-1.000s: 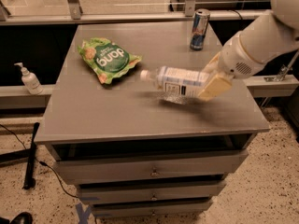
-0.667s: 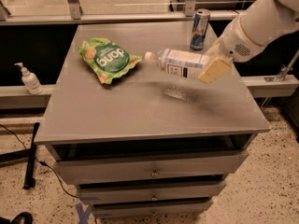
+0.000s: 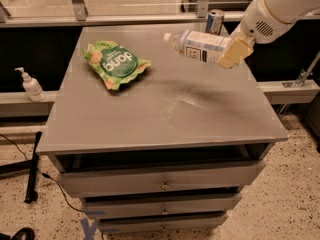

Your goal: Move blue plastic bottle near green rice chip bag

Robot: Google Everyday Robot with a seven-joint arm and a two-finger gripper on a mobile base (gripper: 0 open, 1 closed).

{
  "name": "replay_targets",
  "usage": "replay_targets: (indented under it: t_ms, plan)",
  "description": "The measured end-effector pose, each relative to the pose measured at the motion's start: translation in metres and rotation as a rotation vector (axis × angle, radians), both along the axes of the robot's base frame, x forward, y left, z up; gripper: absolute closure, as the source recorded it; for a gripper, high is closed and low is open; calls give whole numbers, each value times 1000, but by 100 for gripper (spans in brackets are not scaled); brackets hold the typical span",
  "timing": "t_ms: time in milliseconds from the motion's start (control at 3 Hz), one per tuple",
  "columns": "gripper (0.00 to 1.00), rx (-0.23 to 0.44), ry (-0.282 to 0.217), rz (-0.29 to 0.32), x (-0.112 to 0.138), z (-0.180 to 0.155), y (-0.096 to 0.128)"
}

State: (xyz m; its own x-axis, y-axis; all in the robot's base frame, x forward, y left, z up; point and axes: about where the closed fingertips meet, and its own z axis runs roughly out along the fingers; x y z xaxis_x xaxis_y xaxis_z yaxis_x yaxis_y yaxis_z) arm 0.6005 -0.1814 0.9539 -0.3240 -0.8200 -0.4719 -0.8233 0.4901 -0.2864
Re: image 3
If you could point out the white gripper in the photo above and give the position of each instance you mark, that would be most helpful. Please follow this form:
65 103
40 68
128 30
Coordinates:
259 21

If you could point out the clear plastic bottle blue label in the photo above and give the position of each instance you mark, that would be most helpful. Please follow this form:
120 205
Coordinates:
196 45

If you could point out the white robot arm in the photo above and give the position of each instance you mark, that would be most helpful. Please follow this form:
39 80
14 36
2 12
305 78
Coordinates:
290 11

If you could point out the green rice chip bag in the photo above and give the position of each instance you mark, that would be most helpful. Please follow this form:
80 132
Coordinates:
114 63

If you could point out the white pump dispenser bottle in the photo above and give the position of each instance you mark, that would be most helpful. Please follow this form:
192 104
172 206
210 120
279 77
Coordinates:
31 86

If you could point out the blue silver energy drink can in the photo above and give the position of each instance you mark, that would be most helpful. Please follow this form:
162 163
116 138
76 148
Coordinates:
214 21

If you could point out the grey drawer cabinet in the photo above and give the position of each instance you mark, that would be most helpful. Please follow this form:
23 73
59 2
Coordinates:
179 112

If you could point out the middle grey drawer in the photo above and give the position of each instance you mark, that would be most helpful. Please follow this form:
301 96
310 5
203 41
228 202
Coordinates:
167 206

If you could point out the grey drawer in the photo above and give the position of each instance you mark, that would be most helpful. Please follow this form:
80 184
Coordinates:
167 206
156 180
161 222

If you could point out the bottom grey drawer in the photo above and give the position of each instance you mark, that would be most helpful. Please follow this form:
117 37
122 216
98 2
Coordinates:
161 222

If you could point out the top grey drawer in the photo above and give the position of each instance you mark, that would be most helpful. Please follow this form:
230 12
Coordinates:
156 180

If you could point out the blue tape cross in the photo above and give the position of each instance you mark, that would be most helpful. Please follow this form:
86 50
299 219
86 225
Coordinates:
90 230

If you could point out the black stand leg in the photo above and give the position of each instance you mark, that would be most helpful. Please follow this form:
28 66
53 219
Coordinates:
31 194

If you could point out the black shoe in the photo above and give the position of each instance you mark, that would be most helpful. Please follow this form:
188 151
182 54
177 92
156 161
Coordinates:
25 233

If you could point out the metal railing frame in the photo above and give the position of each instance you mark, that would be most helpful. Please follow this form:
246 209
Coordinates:
49 13

